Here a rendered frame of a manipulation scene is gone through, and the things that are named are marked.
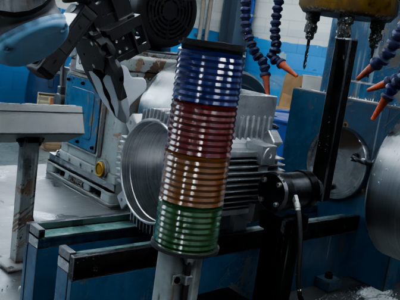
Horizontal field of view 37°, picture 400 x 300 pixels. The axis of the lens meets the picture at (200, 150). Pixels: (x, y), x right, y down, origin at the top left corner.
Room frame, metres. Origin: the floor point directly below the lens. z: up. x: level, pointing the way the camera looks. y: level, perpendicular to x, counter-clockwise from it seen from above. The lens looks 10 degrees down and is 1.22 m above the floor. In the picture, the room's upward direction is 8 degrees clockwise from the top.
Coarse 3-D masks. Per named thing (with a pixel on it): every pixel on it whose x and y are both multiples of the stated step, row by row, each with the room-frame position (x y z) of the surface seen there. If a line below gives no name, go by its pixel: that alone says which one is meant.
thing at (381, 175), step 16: (384, 144) 0.87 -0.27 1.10; (352, 160) 0.98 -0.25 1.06; (368, 160) 0.95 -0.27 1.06; (384, 160) 0.86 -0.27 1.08; (384, 176) 0.85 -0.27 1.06; (368, 192) 0.86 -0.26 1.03; (384, 192) 0.84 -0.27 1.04; (368, 208) 0.86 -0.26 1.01; (384, 208) 0.84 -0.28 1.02; (368, 224) 0.87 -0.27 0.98; (384, 224) 0.85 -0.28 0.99; (384, 240) 0.86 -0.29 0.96
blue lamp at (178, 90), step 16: (192, 48) 0.50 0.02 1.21; (176, 64) 0.52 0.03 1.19; (192, 64) 0.50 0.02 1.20; (208, 64) 0.50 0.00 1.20; (224, 64) 0.50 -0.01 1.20; (240, 64) 0.51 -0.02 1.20; (176, 80) 0.52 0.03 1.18; (192, 80) 0.50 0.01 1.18; (208, 80) 0.50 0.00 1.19; (224, 80) 0.50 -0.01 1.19; (240, 80) 0.52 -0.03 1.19; (176, 96) 0.51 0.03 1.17; (192, 96) 0.50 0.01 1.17; (208, 96) 0.50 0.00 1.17; (224, 96) 0.50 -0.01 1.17
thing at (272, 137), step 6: (132, 114) 0.91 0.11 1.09; (138, 114) 0.92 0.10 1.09; (132, 120) 0.91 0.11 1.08; (138, 120) 0.91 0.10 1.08; (132, 126) 0.91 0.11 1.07; (270, 132) 0.94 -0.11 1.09; (276, 132) 0.95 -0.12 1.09; (264, 138) 0.94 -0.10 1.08; (270, 138) 0.93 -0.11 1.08; (276, 138) 0.94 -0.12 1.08; (276, 144) 0.93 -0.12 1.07; (120, 192) 0.92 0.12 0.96; (120, 198) 0.92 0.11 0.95; (120, 204) 0.91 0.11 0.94; (126, 204) 0.90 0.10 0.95
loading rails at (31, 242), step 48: (48, 240) 0.80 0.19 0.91; (96, 240) 0.85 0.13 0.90; (144, 240) 0.91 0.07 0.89; (240, 240) 0.91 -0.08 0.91; (336, 240) 1.08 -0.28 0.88; (48, 288) 0.80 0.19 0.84; (96, 288) 0.74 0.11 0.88; (144, 288) 0.79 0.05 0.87; (240, 288) 0.92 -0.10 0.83; (336, 288) 1.04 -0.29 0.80
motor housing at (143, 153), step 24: (144, 120) 0.89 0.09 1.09; (168, 120) 0.85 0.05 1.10; (144, 144) 0.94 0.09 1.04; (240, 144) 0.90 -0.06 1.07; (120, 168) 0.92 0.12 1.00; (144, 168) 0.95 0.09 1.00; (240, 168) 0.88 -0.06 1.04; (144, 192) 0.93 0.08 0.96; (240, 192) 0.89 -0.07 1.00; (144, 216) 0.88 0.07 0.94
